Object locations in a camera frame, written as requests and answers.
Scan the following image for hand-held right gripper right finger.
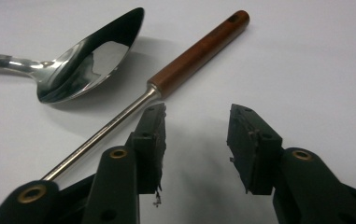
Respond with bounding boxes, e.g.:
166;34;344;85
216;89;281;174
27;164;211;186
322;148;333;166
226;103;356;224

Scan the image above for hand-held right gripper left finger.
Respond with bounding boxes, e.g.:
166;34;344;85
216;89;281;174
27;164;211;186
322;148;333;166
81;102;167;224

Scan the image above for steel spoon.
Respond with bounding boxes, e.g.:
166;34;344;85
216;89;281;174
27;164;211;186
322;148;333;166
0;7;146;105

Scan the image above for steel utensil with wooden handle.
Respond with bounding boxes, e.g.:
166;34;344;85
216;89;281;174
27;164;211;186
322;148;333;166
41;9;250;182

